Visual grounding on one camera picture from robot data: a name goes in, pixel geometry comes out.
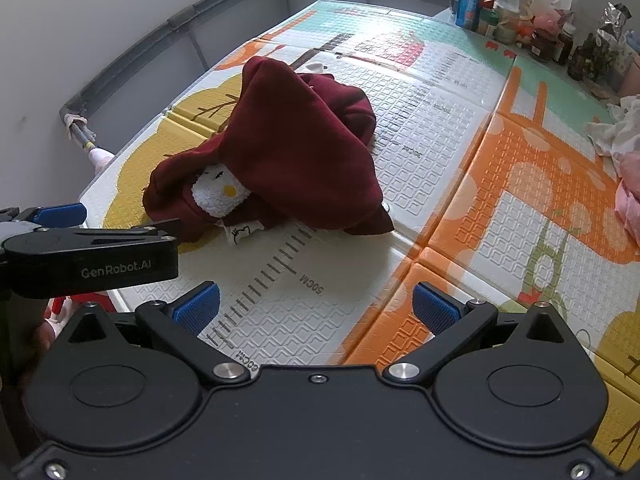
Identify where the person's left hand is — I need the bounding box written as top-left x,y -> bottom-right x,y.
31,321 -> 57,361

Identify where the pink cup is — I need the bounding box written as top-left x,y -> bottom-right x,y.
617,30 -> 640,98

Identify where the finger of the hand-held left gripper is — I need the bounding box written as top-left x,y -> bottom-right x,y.
0,203 -> 87,235
37,218 -> 182,241

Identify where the small green-lidded jar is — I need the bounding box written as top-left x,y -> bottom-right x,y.
477,8 -> 501,38

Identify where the white crumpled cloth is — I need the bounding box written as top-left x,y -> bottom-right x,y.
586,95 -> 640,158

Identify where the silver foil bag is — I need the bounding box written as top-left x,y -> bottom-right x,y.
597,2 -> 632,41

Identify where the dark glass jar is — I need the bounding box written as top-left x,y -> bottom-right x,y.
530,29 -> 557,63

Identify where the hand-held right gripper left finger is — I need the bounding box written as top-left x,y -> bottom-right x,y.
54,282 -> 251,387

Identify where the white plastic bottle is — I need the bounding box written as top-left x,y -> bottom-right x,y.
492,0 -> 523,21

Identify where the dark bottle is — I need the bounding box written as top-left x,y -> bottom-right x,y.
554,22 -> 576,66

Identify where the pale pink cloth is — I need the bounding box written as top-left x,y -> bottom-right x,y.
89,147 -> 115,171

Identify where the dark jar with plants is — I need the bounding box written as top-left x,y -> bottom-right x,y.
567,32 -> 608,81

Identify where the colourful foam play mat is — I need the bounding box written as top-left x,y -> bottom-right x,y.
80,0 -> 640,473

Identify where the metal rod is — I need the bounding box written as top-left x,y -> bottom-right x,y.
64,114 -> 101,153

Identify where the dark red cat sweater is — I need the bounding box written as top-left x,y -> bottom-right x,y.
141,56 -> 394,246

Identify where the white plastic bag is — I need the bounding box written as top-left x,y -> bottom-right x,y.
527,0 -> 576,16

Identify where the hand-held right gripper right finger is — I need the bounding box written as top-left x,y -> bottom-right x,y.
383,281 -> 586,387

